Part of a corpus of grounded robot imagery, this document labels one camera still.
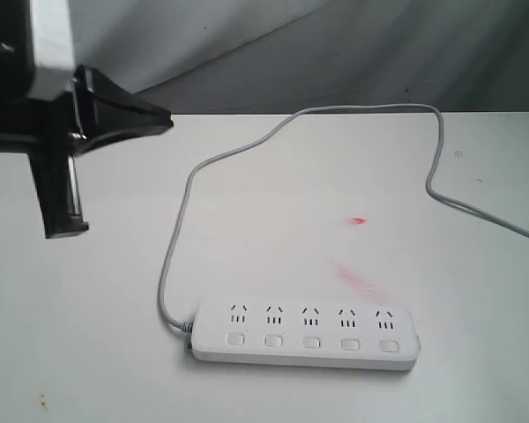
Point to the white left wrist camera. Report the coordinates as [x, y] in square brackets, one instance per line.
[53, 48]

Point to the white five-socket power strip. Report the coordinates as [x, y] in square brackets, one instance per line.
[301, 333]

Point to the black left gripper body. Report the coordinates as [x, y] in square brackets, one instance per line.
[40, 129]

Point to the white backdrop cloth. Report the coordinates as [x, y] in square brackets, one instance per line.
[276, 57]

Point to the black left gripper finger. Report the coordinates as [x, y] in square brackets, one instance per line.
[106, 114]

